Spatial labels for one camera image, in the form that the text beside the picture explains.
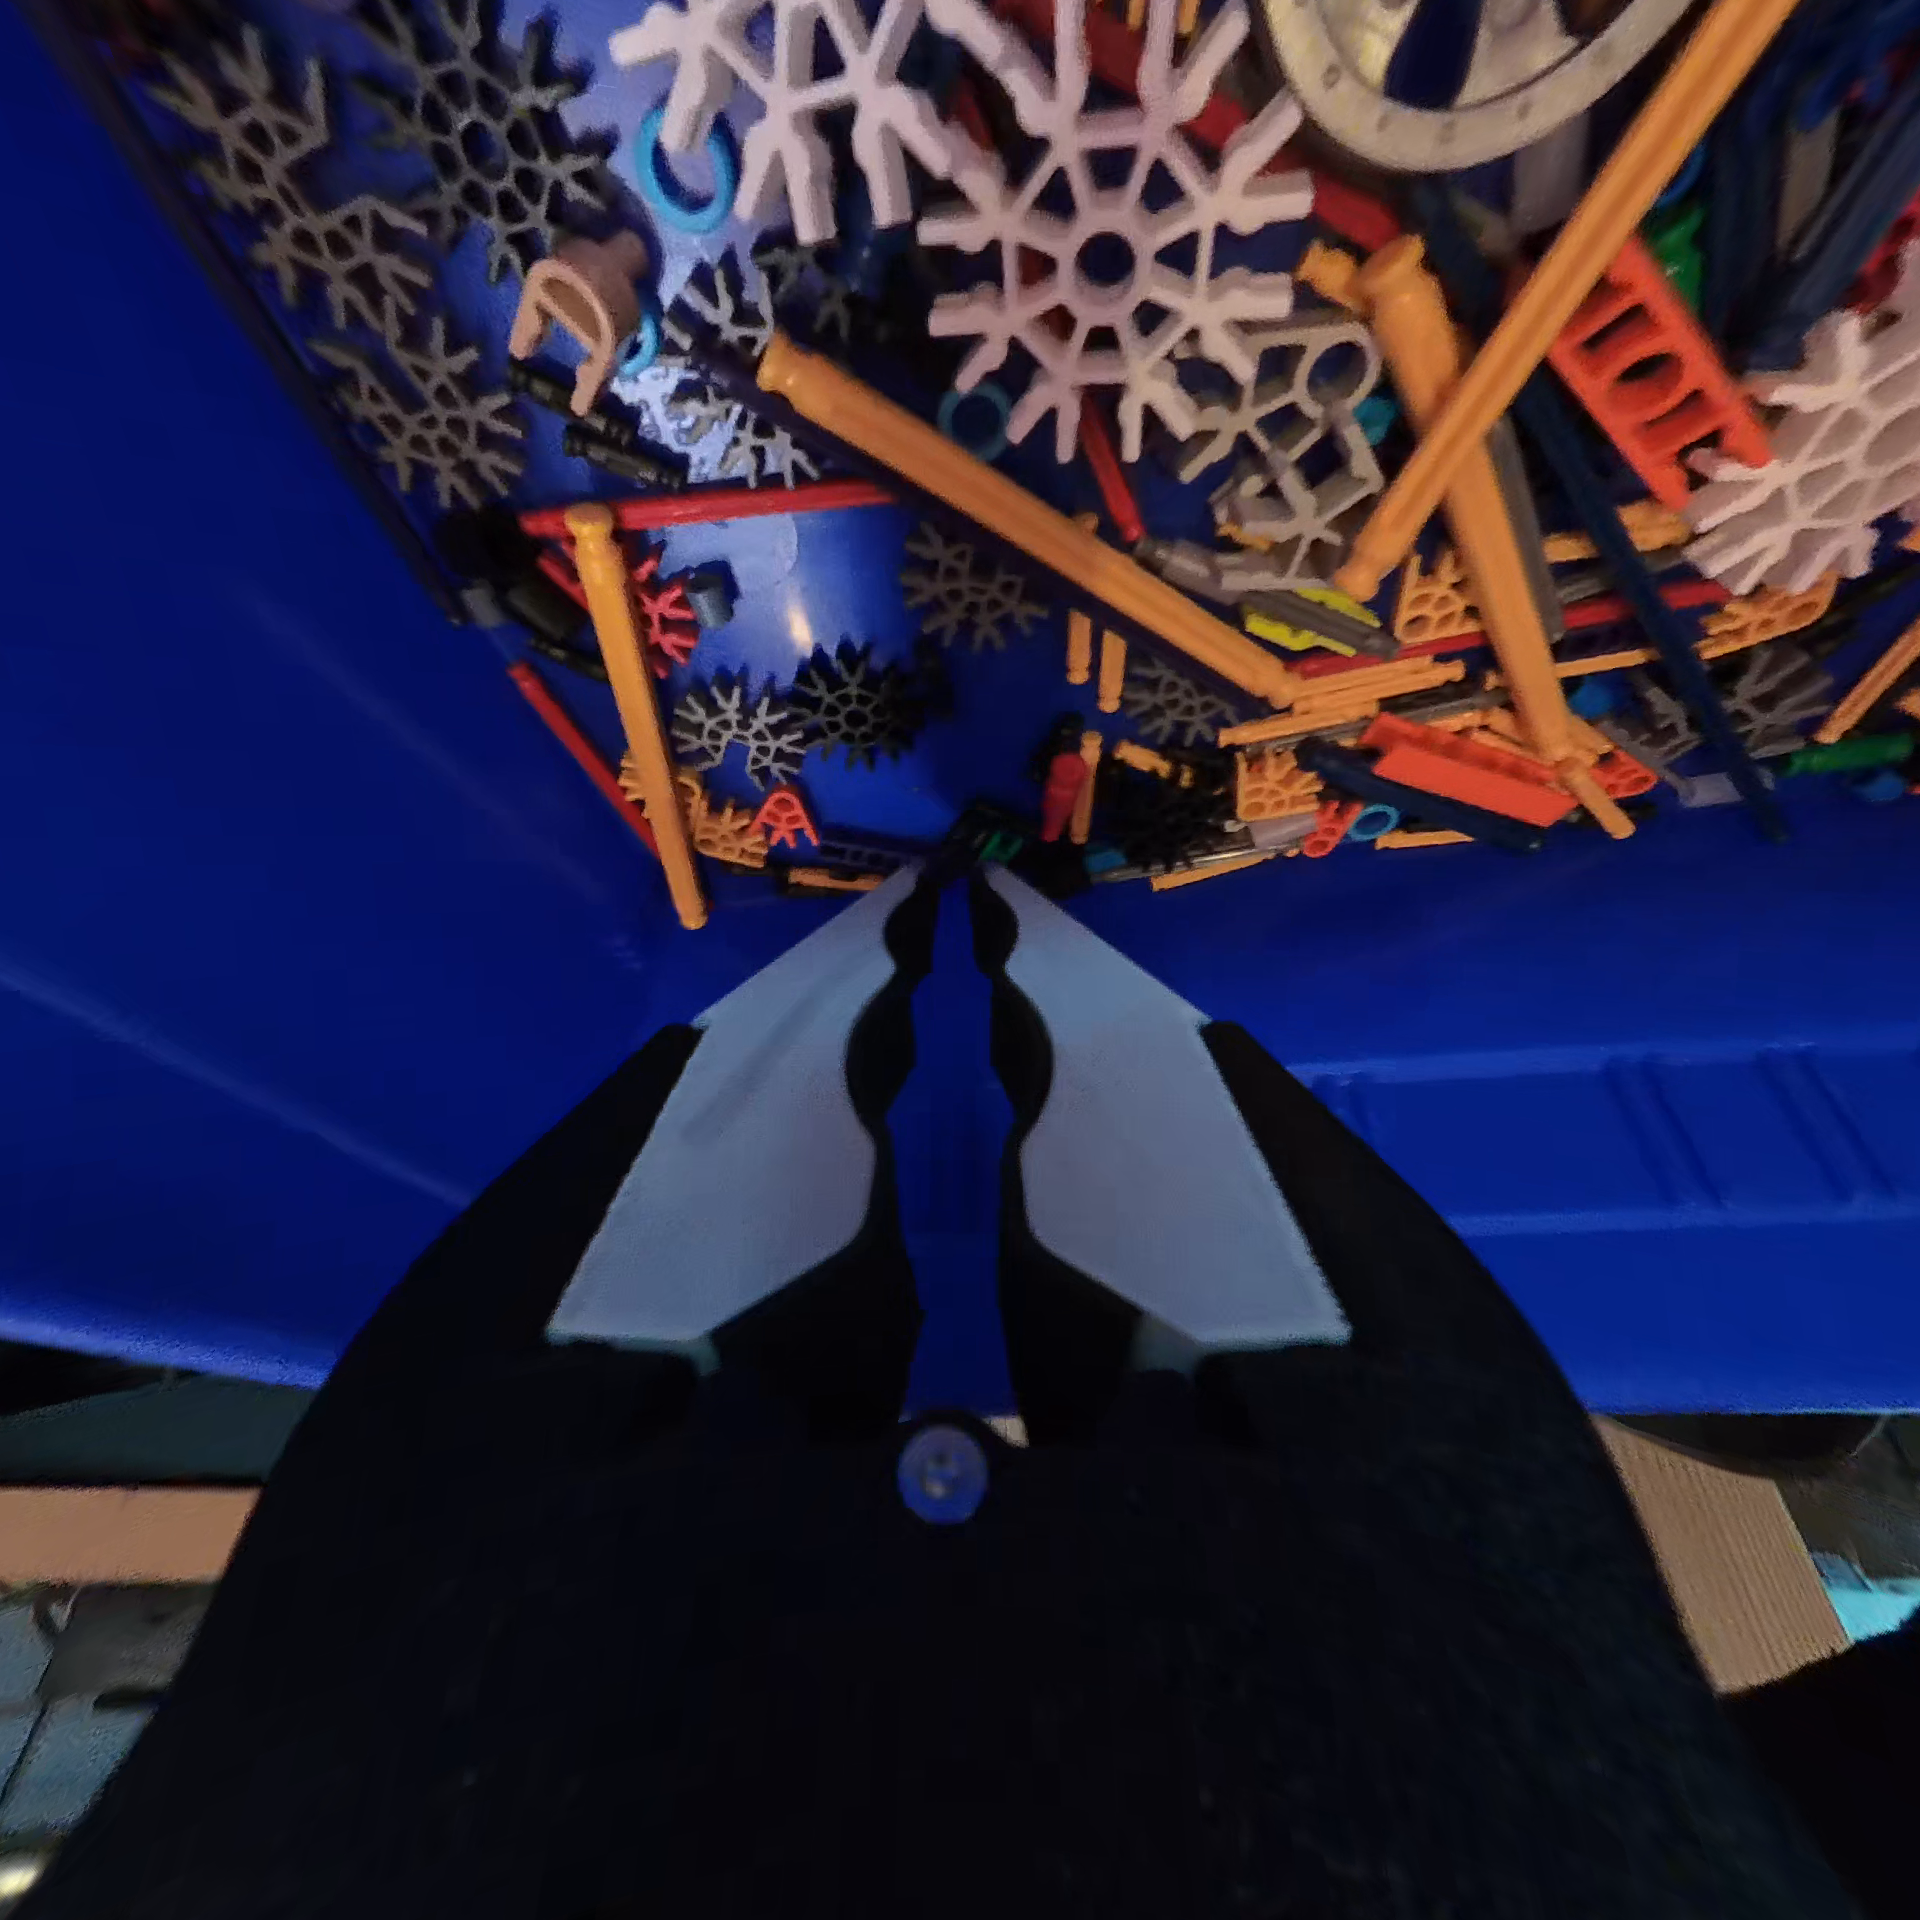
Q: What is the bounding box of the corrugated cardboard piece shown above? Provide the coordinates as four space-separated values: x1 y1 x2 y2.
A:
1594 1414 1864 1699

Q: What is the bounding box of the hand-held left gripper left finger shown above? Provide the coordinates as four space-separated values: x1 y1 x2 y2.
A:
543 867 944 1375

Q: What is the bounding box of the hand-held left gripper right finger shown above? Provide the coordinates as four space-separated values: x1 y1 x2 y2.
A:
968 867 1354 1375

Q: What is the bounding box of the blue plastic bin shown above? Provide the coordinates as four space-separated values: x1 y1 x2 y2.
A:
0 0 1920 1420

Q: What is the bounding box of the pile of toy construction pieces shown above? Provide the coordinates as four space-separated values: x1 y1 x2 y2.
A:
142 0 1920 932

